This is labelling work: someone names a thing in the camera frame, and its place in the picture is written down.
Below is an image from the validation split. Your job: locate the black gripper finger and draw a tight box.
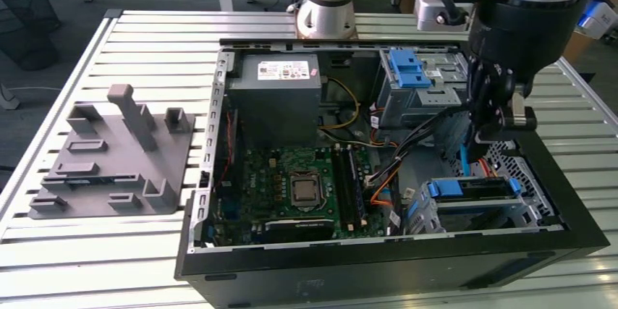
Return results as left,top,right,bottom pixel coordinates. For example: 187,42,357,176
466,59,497,160
485,66,538,143

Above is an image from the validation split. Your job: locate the orange red power wire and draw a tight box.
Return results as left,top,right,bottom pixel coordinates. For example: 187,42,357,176
476,156,501,179

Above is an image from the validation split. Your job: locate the blue data wire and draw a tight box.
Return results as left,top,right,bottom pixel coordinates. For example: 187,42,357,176
460,134,478,179

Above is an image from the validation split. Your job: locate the hard disk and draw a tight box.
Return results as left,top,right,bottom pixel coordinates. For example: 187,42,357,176
428,177,522,202

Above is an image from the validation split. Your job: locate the metal disk bay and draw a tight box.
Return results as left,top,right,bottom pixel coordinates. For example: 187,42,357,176
404,174,552,236

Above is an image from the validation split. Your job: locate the wooden cabinet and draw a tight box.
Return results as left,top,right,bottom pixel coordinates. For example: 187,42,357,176
562,35,600,61

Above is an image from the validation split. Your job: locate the metal optical drive cage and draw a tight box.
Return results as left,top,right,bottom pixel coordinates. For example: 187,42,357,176
376,48,473,131

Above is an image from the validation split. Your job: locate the blue plastic drive latch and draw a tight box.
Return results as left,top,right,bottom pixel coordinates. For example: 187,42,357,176
389,49,434,89

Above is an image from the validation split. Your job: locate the black RAM stick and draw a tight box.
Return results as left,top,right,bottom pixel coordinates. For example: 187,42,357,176
332,144,357,229

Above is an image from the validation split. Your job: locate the green motherboard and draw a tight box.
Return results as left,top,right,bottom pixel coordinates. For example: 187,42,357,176
215,144,388,248

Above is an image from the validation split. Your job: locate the grey power supply unit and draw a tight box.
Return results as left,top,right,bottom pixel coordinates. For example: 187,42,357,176
226,54,324,149

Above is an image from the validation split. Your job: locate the silver CPU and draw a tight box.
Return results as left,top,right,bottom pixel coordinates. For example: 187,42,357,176
291,177,320,206

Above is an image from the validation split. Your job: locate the black graphics card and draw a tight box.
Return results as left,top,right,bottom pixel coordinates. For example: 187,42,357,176
263,216,336,244

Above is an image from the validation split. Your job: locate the black open PC case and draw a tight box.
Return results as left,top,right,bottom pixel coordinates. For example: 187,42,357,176
173,38,613,309

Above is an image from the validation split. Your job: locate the grey parts rack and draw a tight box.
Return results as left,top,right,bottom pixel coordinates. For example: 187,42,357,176
29,83,199,220

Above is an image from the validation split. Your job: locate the black mesh wastebasket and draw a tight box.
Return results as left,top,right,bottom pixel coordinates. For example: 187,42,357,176
0,0,62,71

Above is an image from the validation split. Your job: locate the grey stand foot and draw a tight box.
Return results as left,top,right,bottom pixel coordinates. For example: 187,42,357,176
0,82,22,111

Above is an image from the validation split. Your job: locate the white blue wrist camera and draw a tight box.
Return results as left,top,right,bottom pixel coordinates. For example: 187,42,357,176
577,0,618,41

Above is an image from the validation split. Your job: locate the black wire bundle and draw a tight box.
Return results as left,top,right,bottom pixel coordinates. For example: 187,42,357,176
381,109,468,194

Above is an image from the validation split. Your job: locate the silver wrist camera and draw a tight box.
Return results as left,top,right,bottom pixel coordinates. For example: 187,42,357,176
414,0,473,31

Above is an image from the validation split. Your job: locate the yellow wire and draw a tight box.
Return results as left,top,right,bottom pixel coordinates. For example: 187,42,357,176
318,77,362,131

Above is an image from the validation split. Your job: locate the orange blue wire bundle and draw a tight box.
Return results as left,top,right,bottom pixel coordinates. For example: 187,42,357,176
368,174,405,216

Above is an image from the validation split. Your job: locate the red black twisted wire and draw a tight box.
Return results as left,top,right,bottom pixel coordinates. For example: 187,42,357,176
219,109,242,189

